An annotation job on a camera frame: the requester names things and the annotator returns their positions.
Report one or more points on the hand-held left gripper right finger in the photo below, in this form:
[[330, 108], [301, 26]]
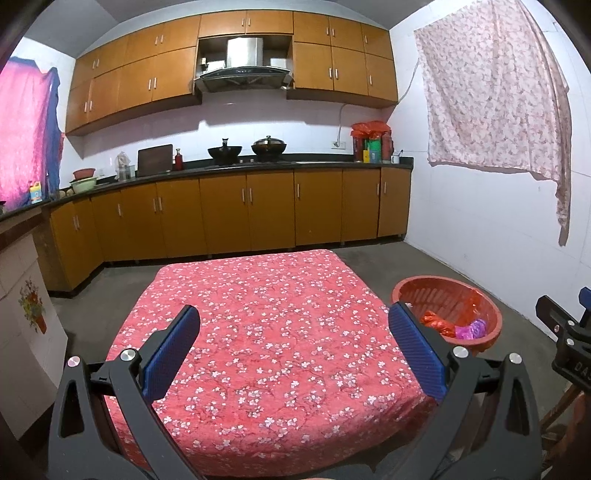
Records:
[[415, 350]]

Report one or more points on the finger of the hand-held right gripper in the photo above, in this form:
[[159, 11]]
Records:
[[549, 314], [585, 296]]

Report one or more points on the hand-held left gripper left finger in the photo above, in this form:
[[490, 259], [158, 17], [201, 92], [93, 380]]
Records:
[[171, 350]]

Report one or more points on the red plastic bag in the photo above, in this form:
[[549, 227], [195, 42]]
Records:
[[438, 325]]

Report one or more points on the purple foil wrapper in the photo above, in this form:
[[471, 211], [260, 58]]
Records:
[[471, 330]]

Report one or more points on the red plastic basin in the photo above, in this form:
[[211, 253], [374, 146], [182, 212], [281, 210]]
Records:
[[443, 288]]

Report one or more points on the brown wooden chair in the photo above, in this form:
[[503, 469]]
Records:
[[561, 410]]

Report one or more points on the orange-red crumpled plastic bag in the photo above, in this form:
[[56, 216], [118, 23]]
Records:
[[473, 302]]

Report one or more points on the white tiled flower-decal counter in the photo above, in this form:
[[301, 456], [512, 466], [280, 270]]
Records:
[[27, 346]]

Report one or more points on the wooden lower kitchen cabinets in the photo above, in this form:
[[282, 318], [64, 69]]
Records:
[[268, 207]]

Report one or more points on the wooden kitchen cabinets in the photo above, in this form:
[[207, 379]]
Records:
[[268, 207], [138, 83]]

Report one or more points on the glass jar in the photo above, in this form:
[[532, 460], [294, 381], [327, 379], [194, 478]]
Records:
[[123, 168]]

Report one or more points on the red bottle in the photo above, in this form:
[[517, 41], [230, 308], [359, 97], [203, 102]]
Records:
[[178, 160]]

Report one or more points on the brown cutting board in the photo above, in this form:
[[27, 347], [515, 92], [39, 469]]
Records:
[[154, 160]]

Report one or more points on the white mug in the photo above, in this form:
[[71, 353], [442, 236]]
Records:
[[395, 159]]

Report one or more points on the red bowl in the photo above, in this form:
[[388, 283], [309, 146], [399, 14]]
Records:
[[84, 174]]

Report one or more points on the green box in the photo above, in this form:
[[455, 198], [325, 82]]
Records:
[[375, 151]]

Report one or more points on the black wok with lid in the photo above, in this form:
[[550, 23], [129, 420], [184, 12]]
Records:
[[225, 152]]

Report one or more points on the yellow detergent bottle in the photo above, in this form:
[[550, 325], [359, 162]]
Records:
[[36, 194]]

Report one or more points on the black kitchen countertop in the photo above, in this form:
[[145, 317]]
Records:
[[323, 163]]

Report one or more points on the black pot with lid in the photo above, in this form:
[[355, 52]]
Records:
[[268, 148]]

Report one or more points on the red shopping bag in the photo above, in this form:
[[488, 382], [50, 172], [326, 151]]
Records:
[[369, 128]]

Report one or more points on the pink floral hanging sheet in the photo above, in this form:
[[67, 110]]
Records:
[[485, 92]]

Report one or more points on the pink and blue hanging cloth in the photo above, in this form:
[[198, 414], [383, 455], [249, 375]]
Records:
[[23, 129]]

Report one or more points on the wooden upper kitchen cabinets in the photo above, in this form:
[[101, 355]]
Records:
[[138, 83]]

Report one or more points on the steel range hood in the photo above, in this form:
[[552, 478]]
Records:
[[244, 76]]

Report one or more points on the white wall socket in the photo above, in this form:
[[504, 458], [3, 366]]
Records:
[[338, 144]]

